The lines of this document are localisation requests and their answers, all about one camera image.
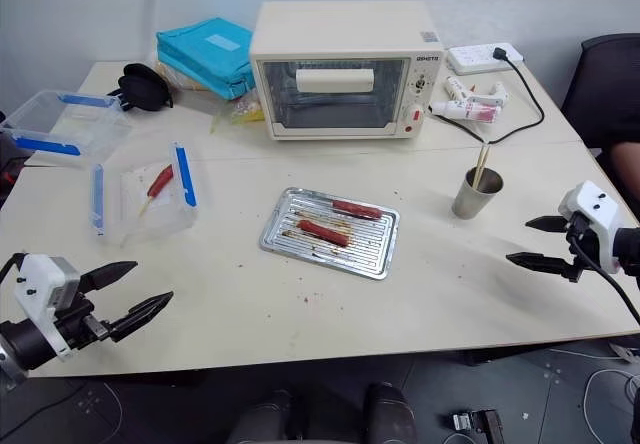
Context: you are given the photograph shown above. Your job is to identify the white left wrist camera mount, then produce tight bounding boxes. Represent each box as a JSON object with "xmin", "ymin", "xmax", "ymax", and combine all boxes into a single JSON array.
[{"xmin": 12, "ymin": 252, "xmax": 81, "ymax": 363}]

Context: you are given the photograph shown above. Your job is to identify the yellow plastic packet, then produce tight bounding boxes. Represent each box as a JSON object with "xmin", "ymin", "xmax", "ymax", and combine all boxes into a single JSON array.
[{"xmin": 209, "ymin": 95, "xmax": 267, "ymax": 134}]

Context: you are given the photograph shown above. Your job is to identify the silver ribbed baking tray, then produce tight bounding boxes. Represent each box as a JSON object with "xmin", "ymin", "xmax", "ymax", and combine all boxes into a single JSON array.
[{"xmin": 258, "ymin": 186, "xmax": 402, "ymax": 281}]

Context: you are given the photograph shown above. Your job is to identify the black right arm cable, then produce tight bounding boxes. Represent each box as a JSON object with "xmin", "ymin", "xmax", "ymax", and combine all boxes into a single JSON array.
[{"xmin": 568, "ymin": 221, "xmax": 640, "ymax": 326}]

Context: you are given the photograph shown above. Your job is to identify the cream toaster oven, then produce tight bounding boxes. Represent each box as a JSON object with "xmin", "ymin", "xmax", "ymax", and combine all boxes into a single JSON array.
[{"xmin": 248, "ymin": 1, "xmax": 446, "ymax": 142}]

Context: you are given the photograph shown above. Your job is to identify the white power strip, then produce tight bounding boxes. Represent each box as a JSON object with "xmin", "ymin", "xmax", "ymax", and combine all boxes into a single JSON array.
[{"xmin": 446, "ymin": 42, "xmax": 527, "ymax": 77}]

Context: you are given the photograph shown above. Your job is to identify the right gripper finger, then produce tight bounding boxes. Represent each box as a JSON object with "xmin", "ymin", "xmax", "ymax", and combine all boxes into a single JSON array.
[
  {"xmin": 525, "ymin": 215, "xmax": 569, "ymax": 236},
  {"xmin": 505, "ymin": 252, "xmax": 572, "ymax": 278}
]

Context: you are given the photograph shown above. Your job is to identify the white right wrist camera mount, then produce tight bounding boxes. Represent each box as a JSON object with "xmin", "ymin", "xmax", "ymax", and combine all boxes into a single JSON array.
[{"xmin": 557, "ymin": 180, "xmax": 626, "ymax": 273}]

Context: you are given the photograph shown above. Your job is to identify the black office chair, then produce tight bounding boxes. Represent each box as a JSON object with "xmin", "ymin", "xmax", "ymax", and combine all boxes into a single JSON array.
[{"xmin": 559, "ymin": 33, "xmax": 640, "ymax": 151}]

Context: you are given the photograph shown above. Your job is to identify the black device on floor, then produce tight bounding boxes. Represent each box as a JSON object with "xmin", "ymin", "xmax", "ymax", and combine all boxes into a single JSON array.
[{"xmin": 451, "ymin": 407, "xmax": 507, "ymax": 444}]

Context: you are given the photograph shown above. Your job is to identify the black plug and cord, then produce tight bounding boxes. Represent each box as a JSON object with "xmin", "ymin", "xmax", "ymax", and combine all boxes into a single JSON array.
[{"xmin": 430, "ymin": 47, "xmax": 546, "ymax": 146}]

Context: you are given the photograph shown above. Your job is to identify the white glue gun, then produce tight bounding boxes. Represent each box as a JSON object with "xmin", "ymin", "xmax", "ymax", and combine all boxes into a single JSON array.
[{"xmin": 468, "ymin": 81, "xmax": 511, "ymax": 106}]

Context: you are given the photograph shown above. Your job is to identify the dark rounded shape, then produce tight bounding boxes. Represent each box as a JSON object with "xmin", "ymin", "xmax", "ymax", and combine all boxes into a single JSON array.
[{"xmin": 361, "ymin": 382, "xmax": 419, "ymax": 444}]

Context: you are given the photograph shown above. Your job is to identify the dark equipment with red parts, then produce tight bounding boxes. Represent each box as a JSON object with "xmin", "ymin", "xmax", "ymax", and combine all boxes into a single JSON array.
[{"xmin": 0, "ymin": 110, "xmax": 34, "ymax": 206}]

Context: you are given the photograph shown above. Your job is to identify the empty clear container blue clips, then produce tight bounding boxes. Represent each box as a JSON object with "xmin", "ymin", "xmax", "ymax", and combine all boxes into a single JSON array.
[{"xmin": 0, "ymin": 89, "xmax": 133, "ymax": 158}]

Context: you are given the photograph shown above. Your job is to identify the clear box with blue clips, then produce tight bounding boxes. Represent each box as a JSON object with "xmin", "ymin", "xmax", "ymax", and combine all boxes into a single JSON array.
[{"xmin": 89, "ymin": 140, "xmax": 200, "ymax": 248}]

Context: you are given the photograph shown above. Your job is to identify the steel cup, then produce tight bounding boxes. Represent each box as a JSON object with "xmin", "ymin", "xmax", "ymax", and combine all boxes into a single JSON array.
[{"xmin": 450, "ymin": 165, "xmax": 506, "ymax": 221}]

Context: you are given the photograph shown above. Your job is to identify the red sausage on skewer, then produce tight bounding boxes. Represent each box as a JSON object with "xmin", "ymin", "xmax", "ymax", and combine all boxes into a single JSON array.
[{"xmin": 138, "ymin": 164, "xmax": 175, "ymax": 218}]

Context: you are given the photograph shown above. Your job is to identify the small white tube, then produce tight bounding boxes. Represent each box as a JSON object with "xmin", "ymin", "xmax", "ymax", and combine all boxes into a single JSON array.
[{"xmin": 445, "ymin": 75, "xmax": 477, "ymax": 101}]

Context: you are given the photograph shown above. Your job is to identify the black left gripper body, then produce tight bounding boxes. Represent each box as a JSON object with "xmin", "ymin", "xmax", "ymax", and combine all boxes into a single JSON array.
[{"xmin": 52, "ymin": 276, "xmax": 119, "ymax": 351}]

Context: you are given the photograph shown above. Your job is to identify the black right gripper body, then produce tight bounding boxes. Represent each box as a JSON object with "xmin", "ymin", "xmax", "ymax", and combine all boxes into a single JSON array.
[{"xmin": 564, "ymin": 212, "xmax": 602, "ymax": 283}]

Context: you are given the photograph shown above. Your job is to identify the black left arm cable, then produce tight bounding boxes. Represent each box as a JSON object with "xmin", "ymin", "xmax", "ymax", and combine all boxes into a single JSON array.
[{"xmin": 0, "ymin": 252, "xmax": 25, "ymax": 281}]

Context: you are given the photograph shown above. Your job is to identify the seated person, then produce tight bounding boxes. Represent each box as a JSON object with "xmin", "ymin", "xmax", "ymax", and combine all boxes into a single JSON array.
[{"xmin": 608, "ymin": 140, "xmax": 640, "ymax": 191}]

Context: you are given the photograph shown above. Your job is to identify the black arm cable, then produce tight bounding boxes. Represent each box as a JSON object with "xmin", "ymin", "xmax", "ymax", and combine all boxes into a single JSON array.
[
  {"xmin": 0, "ymin": 252, "xmax": 25, "ymax": 281},
  {"xmin": 568, "ymin": 221, "xmax": 640, "ymax": 326}
]

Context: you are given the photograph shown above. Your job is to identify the white bottle with red label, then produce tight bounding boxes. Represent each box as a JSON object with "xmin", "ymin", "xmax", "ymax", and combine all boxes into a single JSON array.
[{"xmin": 430, "ymin": 100, "xmax": 503, "ymax": 125}]

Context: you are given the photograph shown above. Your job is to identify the black cloth item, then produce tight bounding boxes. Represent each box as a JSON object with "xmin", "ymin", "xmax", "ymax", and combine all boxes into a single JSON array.
[{"xmin": 117, "ymin": 62, "xmax": 175, "ymax": 113}]

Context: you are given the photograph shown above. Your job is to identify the white floor cable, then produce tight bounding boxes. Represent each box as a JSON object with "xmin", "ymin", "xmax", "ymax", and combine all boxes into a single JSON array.
[{"xmin": 549, "ymin": 346, "xmax": 640, "ymax": 444}]

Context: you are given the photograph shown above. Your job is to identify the teal fabric bag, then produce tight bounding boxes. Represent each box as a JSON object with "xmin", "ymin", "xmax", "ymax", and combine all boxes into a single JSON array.
[{"xmin": 155, "ymin": 16, "xmax": 256, "ymax": 102}]

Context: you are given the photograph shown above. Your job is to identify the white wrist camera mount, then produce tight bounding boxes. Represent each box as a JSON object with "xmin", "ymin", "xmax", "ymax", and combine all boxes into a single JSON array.
[
  {"xmin": 557, "ymin": 180, "xmax": 626, "ymax": 273},
  {"xmin": 12, "ymin": 252, "xmax": 81, "ymax": 363}
]

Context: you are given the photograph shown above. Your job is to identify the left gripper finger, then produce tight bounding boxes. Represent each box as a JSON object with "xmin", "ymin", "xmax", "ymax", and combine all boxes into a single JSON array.
[
  {"xmin": 110, "ymin": 291, "xmax": 175, "ymax": 343},
  {"xmin": 79, "ymin": 260, "xmax": 139, "ymax": 294}
]

